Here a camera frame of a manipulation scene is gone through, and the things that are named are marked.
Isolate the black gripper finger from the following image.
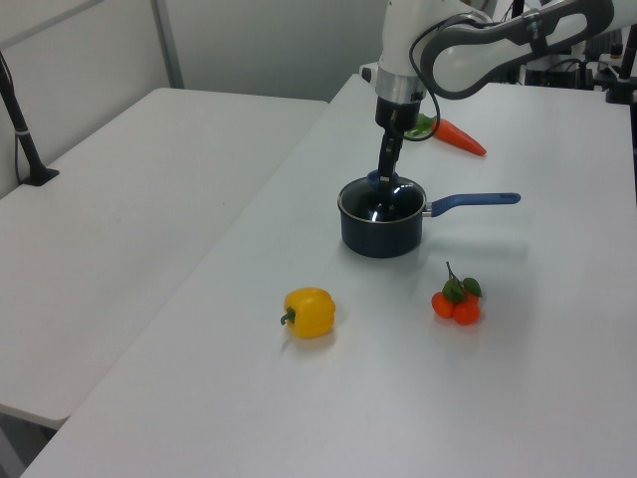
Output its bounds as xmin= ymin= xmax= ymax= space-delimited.
xmin=376 ymin=126 xmax=395 ymax=193
xmin=389 ymin=129 xmax=404 ymax=176

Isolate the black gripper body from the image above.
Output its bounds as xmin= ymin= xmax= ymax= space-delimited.
xmin=373 ymin=95 xmax=424 ymax=132

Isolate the glass lid with blue knob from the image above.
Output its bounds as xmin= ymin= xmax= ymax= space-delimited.
xmin=337 ymin=169 xmax=427 ymax=225

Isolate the orange toy carrot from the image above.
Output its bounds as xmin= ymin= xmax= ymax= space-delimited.
xmin=402 ymin=113 xmax=488 ymax=157

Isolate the dark blue saucepan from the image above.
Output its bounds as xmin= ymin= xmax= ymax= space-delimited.
xmin=338 ymin=192 xmax=522 ymax=259

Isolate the black equipment box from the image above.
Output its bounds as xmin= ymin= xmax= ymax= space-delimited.
xmin=524 ymin=58 xmax=606 ymax=92

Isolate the yellow toy bell pepper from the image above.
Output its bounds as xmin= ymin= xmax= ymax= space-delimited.
xmin=279 ymin=286 xmax=336 ymax=341

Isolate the orange toy tomato cluster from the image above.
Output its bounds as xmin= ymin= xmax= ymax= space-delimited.
xmin=430 ymin=261 xmax=484 ymax=327

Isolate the white side table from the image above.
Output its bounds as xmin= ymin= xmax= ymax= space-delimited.
xmin=0 ymin=88 xmax=329 ymax=430

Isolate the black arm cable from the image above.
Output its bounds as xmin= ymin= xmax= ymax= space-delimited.
xmin=408 ymin=13 xmax=494 ymax=143

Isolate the black camera stand pole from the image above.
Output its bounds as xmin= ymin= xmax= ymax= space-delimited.
xmin=604 ymin=29 xmax=637 ymax=105
xmin=0 ymin=49 xmax=61 ymax=187

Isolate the grey partition post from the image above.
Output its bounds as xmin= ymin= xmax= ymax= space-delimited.
xmin=148 ymin=0 xmax=186 ymax=91

